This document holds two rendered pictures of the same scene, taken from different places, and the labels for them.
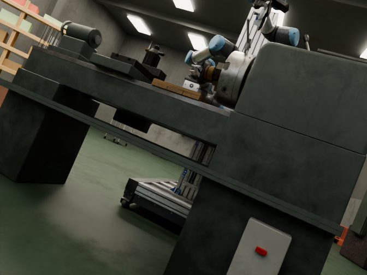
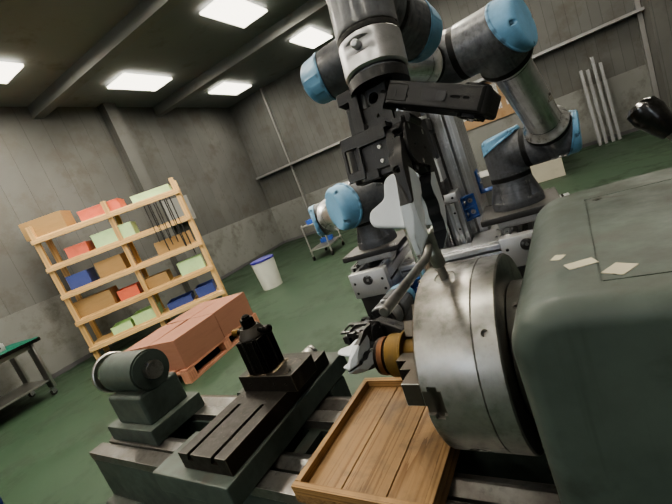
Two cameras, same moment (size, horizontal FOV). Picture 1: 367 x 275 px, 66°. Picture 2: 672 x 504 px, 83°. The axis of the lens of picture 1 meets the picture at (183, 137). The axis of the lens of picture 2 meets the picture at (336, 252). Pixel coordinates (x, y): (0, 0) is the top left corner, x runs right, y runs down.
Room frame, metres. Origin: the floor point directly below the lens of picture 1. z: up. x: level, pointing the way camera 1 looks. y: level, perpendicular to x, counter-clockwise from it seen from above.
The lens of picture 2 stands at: (0.97, -0.13, 1.44)
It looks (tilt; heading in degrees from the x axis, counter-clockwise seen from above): 10 degrees down; 14
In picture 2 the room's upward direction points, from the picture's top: 21 degrees counter-clockwise
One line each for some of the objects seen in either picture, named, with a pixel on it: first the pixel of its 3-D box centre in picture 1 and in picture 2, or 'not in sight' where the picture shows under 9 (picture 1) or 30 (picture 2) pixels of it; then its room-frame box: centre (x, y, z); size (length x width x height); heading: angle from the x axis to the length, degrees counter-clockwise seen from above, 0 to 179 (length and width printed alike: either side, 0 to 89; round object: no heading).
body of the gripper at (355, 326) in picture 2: (198, 75); (370, 333); (1.80, 0.07, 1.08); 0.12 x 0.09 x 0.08; 159
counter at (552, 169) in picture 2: not in sight; (531, 152); (9.89, -2.74, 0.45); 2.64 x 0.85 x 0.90; 164
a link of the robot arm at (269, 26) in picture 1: (264, 17); (397, 67); (1.80, -0.18, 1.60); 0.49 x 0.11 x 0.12; 150
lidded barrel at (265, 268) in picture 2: not in sight; (267, 272); (7.48, 2.81, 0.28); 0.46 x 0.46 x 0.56
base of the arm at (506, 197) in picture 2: not in sight; (514, 188); (2.25, -0.43, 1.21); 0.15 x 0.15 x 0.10
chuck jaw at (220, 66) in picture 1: (221, 69); (422, 379); (1.54, -0.05, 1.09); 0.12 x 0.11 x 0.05; 159
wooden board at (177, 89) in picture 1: (185, 99); (391, 434); (1.69, 0.08, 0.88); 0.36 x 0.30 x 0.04; 159
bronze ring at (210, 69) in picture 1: (212, 73); (402, 354); (1.65, -0.01, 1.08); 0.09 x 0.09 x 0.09; 69
